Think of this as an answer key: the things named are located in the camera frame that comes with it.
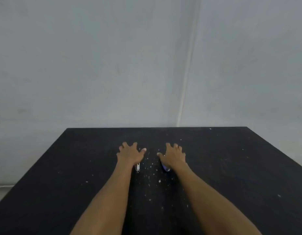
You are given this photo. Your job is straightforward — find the person's right hand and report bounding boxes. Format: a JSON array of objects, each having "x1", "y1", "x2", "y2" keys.
[{"x1": 157, "y1": 142, "x2": 187, "y2": 169}]

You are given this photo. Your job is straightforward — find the person's left hand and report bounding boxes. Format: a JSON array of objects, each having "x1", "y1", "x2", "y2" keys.
[{"x1": 116, "y1": 142, "x2": 147, "y2": 167}]

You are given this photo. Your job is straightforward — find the person's left forearm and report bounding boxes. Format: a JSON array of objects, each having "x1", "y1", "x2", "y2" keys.
[{"x1": 70, "y1": 162, "x2": 140, "y2": 235}]

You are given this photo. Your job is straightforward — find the person's right forearm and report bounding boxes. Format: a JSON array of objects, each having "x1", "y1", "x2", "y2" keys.
[{"x1": 170, "y1": 162, "x2": 263, "y2": 235}]

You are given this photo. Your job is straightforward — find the scattered white scraps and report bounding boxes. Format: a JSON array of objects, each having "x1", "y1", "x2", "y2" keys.
[{"x1": 81, "y1": 128, "x2": 282, "y2": 209}]

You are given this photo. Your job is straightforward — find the white wall cable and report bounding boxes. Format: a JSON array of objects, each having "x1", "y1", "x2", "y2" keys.
[{"x1": 176, "y1": 0, "x2": 203, "y2": 127}]

